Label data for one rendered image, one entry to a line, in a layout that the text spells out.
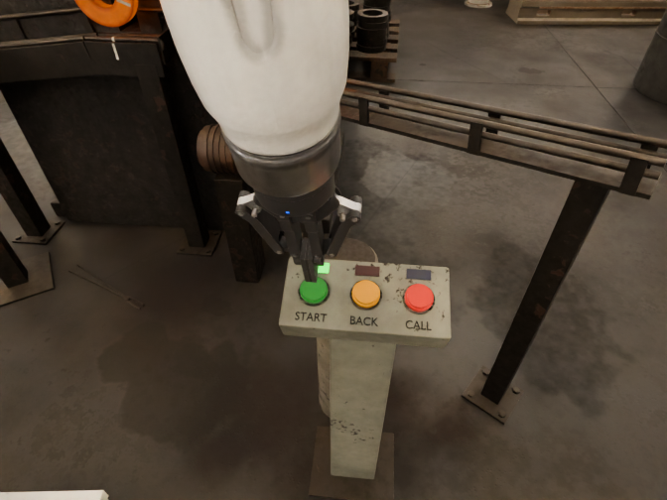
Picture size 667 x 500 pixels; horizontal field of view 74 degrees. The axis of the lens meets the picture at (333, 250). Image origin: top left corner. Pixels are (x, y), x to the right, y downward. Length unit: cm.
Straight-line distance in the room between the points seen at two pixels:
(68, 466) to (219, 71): 115
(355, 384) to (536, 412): 66
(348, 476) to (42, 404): 82
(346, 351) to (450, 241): 105
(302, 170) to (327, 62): 9
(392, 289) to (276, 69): 45
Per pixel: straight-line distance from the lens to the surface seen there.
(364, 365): 72
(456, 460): 119
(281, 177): 33
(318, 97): 28
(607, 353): 152
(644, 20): 472
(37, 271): 181
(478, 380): 130
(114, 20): 135
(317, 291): 63
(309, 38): 25
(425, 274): 66
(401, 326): 63
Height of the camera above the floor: 108
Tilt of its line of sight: 43 degrees down
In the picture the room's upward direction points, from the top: straight up
